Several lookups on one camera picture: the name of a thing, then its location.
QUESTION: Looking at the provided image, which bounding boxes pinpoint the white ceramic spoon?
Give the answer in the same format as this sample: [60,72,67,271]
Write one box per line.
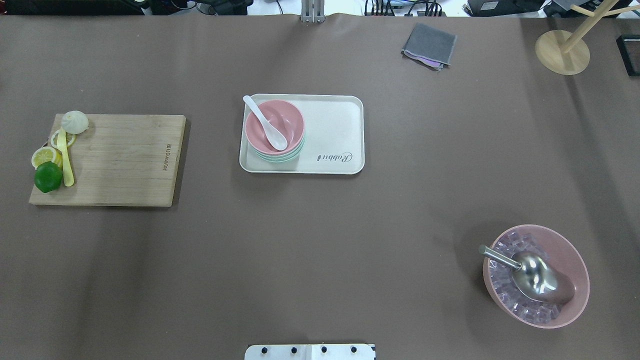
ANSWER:
[242,95,288,151]

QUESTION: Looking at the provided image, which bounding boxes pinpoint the small pink bowl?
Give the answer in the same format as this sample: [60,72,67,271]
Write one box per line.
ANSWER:
[244,99,306,155]

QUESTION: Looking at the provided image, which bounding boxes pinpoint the top green bowl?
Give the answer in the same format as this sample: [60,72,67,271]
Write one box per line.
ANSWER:
[250,137,307,155]

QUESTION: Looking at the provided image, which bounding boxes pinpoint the large pink ice bowl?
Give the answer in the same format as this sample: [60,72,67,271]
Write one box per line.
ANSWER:
[478,224,590,330]

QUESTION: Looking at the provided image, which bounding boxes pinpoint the lower green bowls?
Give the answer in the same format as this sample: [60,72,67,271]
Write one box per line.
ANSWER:
[253,148,302,163]

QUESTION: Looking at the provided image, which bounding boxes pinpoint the cream rabbit serving tray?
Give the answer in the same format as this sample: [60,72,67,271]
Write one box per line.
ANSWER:
[238,93,365,175]

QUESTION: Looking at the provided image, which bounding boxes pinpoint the purple cloth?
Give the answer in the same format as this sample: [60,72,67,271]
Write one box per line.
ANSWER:
[404,54,445,71]

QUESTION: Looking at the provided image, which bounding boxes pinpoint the grey cloth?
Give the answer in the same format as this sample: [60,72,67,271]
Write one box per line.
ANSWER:
[401,23,458,66]

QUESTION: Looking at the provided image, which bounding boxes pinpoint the wooden cutting board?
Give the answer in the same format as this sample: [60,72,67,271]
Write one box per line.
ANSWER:
[29,114,186,207]

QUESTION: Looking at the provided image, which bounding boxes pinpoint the metal ice scoop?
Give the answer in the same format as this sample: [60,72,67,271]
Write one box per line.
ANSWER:
[478,244,576,305]

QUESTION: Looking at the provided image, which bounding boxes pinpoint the white steamed bun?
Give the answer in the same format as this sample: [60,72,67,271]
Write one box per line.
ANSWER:
[61,110,89,135]

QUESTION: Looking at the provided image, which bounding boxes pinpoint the lemon slice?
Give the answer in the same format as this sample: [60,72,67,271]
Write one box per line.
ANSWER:
[48,129,77,150]

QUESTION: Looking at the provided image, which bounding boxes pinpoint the yellow plastic knife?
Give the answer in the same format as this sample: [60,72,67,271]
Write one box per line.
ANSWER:
[55,127,75,187]

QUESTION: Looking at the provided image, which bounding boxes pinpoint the green lime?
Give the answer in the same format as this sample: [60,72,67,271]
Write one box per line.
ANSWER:
[34,161,63,193]

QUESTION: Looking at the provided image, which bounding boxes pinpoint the half lemon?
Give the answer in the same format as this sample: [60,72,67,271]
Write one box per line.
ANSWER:
[30,146,62,169]

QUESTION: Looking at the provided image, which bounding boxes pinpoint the wooden cup tree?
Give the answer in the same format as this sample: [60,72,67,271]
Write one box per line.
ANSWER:
[534,0,640,76]

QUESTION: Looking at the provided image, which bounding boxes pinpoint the aluminium frame post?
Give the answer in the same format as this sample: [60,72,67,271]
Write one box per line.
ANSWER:
[301,0,326,24]

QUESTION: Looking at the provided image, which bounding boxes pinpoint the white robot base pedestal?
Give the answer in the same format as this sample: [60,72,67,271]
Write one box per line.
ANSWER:
[244,342,377,360]

